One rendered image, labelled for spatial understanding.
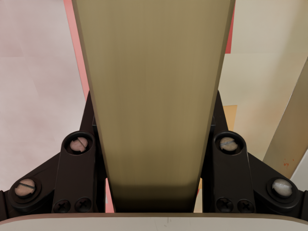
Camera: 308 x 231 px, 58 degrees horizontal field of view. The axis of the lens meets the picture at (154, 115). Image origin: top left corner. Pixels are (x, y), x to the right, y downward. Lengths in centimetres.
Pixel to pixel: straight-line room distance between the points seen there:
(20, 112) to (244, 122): 16
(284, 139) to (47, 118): 17
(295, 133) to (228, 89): 5
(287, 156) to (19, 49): 19
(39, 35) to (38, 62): 2
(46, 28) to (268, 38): 13
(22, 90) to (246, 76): 15
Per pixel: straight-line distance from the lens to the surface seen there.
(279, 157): 23
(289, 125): 21
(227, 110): 20
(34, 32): 17
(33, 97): 20
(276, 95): 21
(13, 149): 25
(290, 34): 18
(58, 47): 17
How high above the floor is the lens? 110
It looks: 47 degrees down
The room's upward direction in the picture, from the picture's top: 178 degrees clockwise
